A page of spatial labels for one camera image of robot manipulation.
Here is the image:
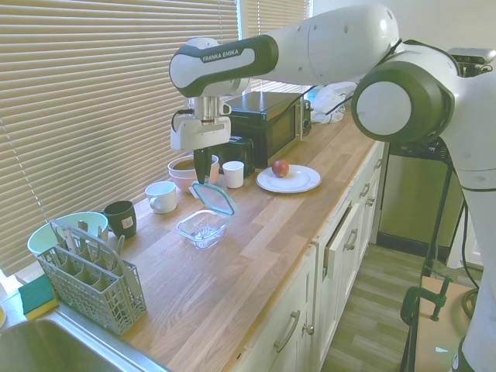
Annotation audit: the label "black cup with sticker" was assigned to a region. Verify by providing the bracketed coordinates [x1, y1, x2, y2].
[102, 200, 138, 239]

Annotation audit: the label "green yellow sponge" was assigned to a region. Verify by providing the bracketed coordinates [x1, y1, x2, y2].
[18, 279, 60, 322]

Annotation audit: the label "gray white bowl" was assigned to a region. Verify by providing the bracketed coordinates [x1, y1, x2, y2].
[167, 153, 220, 181]

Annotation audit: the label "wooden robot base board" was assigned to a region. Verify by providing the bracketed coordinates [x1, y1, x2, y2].
[406, 274, 485, 372]

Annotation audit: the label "gray stereo camera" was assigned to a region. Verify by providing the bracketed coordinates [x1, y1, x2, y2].
[446, 46, 496, 65]

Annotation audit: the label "black camera tripod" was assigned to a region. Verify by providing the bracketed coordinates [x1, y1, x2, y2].
[420, 61, 494, 277]

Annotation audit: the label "wide white mug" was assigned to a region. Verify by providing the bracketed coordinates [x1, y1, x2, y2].
[145, 181, 178, 215]

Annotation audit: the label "small white cup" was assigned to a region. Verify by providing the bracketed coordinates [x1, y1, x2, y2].
[222, 160, 246, 190]

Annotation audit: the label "clear lid teal rim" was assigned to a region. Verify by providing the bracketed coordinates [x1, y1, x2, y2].
[188, 181, 237, 216]

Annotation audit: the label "white dinner plate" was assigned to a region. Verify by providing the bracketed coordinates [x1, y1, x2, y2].
[255, 164, 323, 195]

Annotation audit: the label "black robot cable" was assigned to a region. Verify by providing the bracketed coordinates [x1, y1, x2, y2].
[324, 90, 356, 116]

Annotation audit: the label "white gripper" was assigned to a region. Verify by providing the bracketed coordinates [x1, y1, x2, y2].
[170, 114, 233, 185]

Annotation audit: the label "white kitchen base cabinet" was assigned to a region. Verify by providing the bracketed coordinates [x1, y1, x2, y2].
[232, 141, 388, 372]

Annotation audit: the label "black microwave oven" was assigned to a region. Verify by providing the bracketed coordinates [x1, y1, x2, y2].
[223, 91, 308, 169]

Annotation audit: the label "red apple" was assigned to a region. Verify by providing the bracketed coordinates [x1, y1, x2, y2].
[271, 158, 291, 178]

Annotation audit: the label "white handled utensil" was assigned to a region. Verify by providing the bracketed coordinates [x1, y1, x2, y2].
[53, 226, 78, 253]

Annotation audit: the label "stainless steel dishwasher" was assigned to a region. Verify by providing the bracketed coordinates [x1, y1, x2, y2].
[377, 139, 468, 250]

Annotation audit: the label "clear glass food container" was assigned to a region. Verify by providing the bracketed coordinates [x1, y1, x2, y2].
[176, 208, 228, 250]

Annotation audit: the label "gray plastic cutlery basket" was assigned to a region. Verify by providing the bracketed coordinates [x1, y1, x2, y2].
[36, 219, 148, 336]

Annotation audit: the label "mint green bowl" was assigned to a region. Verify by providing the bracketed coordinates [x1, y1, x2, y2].
[26, 212, 110, 260]

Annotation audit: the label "wide beige window blinds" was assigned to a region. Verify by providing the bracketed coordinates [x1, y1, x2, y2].
[0, 0, 240, 278]

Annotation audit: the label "dark green clamp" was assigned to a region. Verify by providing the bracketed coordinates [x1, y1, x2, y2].
[401, 275, 453, 327]

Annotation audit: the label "white plastic bag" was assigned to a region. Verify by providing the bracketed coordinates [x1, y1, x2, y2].
[311, 82, 358, 125]

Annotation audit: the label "narrow beige window blinds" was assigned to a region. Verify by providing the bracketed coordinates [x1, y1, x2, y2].
[246, 0, 312, 95]

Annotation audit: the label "stainless steel sink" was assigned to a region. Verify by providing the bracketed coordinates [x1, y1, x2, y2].
[0, 305, 172, 372]

